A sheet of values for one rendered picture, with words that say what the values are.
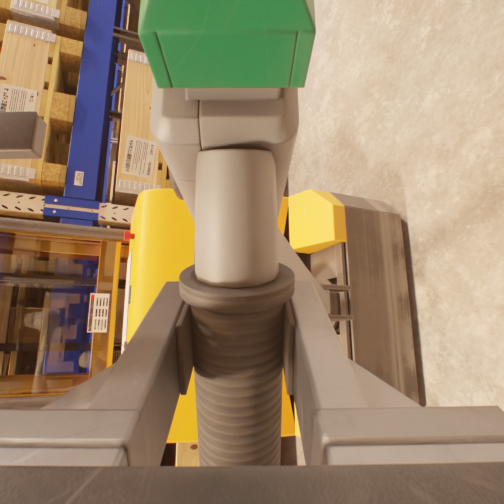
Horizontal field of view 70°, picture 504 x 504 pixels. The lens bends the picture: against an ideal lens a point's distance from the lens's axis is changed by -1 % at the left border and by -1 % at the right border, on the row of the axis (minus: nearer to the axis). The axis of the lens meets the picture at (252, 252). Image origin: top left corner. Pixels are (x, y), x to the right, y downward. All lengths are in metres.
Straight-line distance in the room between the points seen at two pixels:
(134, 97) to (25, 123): 1.89
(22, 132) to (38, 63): 1.95
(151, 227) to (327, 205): 0.58
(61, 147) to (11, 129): 2.30
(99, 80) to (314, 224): 1.41
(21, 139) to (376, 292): 1.11
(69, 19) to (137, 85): 0.46
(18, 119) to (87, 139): 1.74
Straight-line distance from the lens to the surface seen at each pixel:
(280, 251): 0.43
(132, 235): 1.34
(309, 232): 1.25
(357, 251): 1.23
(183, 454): 1.86
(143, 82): 2.21
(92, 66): 2.24
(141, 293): 1.23
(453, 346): 1.28
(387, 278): 1.29
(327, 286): 1.08
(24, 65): 2.21
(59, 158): 2.55
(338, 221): 1.22
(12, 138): 0.28
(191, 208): 0.17
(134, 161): 1.98
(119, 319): 1.76
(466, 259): 1.24
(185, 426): 1.21
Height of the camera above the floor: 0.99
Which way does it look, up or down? 22 degrees down
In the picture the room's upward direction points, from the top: 85 degrees counter-clockwise
